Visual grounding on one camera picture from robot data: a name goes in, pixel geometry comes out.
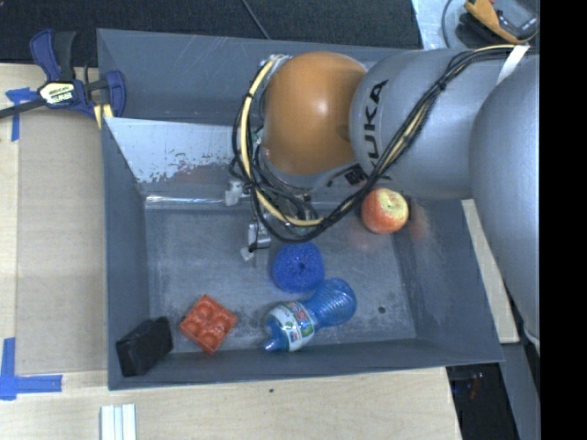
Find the grey metal bin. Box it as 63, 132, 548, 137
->
95, 27, 506, 391

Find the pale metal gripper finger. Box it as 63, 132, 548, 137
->
239, 217, 272, 263
223, 178, 251, 207

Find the orange studded toy block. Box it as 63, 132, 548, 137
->
178, 293, 239, 356

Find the blue plastic sippy bottle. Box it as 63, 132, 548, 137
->
261, 277, 359, 354

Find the blue round scrub sponge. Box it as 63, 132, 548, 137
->
270, 240, 327, 294

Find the black rectangular box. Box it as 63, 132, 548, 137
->
115, 315, 175, 379

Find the red and yellow apple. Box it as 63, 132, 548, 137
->
360, 187, 411, 236

